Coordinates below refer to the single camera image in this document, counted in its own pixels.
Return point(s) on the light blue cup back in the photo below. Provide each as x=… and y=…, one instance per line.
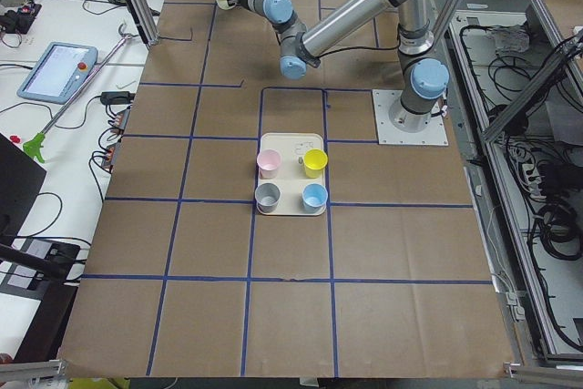
x=314, y=198

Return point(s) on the yellow plastic cup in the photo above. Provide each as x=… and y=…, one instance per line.
x=314, y=163

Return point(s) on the blue teach pendant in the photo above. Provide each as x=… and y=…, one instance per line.
x=59, y=73

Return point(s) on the pink plastic cup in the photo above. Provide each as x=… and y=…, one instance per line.
x=268, y=162

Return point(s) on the grey usb hub left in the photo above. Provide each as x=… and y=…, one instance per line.
x=110, y=156

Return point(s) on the black power adapter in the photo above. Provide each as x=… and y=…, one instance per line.
x=116, y=97

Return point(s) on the grey usb hub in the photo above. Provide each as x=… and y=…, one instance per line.
x=110, y=156
x=121, y=119

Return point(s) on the green handled reacher grabber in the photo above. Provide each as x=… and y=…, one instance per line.
x=32, y=147

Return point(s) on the grey plastic cup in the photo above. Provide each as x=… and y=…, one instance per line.
x=267, y=196

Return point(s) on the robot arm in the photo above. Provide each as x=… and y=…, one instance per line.
x=265, y=43

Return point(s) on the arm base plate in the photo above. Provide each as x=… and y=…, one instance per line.
x=395, y=126

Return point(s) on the cream plastic tray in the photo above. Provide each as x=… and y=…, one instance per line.
x=291, y=178

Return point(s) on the grey usb hub right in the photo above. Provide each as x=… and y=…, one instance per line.
x=121, y=119

